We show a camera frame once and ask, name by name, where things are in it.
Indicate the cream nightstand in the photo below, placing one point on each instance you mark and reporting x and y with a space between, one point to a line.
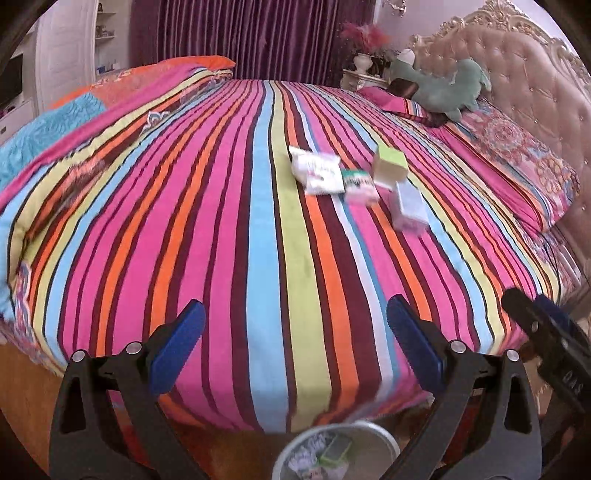
362 81

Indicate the white plastic wrapper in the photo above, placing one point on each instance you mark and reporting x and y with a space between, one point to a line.
302 459

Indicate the floral pink pillow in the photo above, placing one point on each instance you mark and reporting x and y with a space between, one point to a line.
517 147

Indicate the black television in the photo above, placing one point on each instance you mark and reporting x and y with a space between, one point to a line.
10 81

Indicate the white and grey box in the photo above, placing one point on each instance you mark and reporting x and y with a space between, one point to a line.
410 207

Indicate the striped colourful bed sheet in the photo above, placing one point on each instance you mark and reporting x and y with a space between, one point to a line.
277 277

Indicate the white packet with pink print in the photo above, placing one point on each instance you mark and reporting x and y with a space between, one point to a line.
317 170

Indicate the striped pink pillow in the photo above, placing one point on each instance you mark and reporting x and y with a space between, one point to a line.
392 99

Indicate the white mesh waste basket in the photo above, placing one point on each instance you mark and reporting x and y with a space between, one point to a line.
383 438

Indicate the white vase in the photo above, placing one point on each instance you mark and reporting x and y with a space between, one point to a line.
363 63

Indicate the pink artificial flowers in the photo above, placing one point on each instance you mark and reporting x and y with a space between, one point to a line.
364 37

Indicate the white wardrobe shelf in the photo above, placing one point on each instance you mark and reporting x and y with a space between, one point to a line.
60 55

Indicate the brown bed base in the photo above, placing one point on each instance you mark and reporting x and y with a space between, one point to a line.
27 392

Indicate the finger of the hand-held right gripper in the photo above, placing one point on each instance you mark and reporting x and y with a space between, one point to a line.
561 323
531 323

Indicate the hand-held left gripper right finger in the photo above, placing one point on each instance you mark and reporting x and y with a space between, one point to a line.
415 348

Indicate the white television cabinet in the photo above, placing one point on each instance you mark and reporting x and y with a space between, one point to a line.
16 117

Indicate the purple curtain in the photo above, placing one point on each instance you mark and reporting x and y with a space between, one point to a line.
254 37

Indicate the green plush toy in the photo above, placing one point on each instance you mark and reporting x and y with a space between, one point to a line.
443 87

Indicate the beige tufted headboard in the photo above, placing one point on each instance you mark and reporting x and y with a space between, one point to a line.
521 69

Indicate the lime green box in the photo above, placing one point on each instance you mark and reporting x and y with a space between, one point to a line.
390 164

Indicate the orange and blue quilt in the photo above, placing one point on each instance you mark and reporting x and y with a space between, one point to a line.
46 124

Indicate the small green white box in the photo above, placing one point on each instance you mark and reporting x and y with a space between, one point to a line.
360 187

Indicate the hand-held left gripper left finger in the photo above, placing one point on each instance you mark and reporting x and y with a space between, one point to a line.
178 346

